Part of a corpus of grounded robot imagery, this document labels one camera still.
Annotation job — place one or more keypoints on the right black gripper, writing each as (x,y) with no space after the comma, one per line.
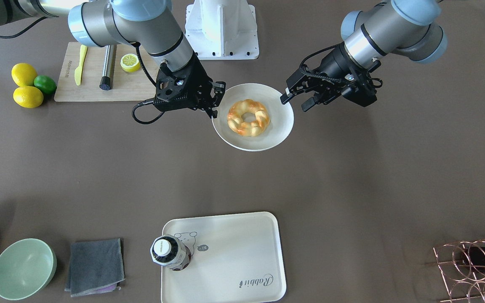
(203,85)

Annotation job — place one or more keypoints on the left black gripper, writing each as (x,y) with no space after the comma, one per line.
(334,64)

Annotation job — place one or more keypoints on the white round plate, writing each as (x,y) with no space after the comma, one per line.
(282,117)

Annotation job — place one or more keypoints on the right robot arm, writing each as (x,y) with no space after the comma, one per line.
(138,23)

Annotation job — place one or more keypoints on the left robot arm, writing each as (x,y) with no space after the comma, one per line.
(403,27)

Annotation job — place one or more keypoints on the glazed twisted donut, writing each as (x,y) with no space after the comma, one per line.
(248,118)

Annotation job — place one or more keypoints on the dark tea bottle on tray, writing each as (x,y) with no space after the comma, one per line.
(170,252)

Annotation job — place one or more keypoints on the cream rectangular tray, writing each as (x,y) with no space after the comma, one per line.
(236,258)

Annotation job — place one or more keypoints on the wooden cutting board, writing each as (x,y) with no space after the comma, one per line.
(133,86)

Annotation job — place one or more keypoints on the half lemon slice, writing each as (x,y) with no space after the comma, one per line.
(130,62)

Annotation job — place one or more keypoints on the steel muddler bar tool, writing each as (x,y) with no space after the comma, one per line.
(106,82)

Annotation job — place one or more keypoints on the yellow plastic knife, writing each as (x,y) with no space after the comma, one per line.
(79,69)

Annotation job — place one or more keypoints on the green lime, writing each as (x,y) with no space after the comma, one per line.
(45,84)

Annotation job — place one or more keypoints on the yellow lemon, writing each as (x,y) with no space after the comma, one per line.
(23,74)
(28,97)

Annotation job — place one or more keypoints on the grey folded cloth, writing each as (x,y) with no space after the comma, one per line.
(95,267)

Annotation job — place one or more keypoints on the green ceramic bowl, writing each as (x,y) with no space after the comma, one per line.
(26,267)

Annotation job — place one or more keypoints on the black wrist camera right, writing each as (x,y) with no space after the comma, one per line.
(176,89)

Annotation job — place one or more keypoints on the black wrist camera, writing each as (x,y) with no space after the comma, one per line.
(361,88)
(176,89)

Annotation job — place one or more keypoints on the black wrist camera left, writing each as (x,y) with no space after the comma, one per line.
(361,88)

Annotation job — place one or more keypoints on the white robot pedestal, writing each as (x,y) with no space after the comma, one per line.
(222,29)

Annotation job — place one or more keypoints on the copper wire bottle rack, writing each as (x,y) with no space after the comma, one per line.
(463,284)

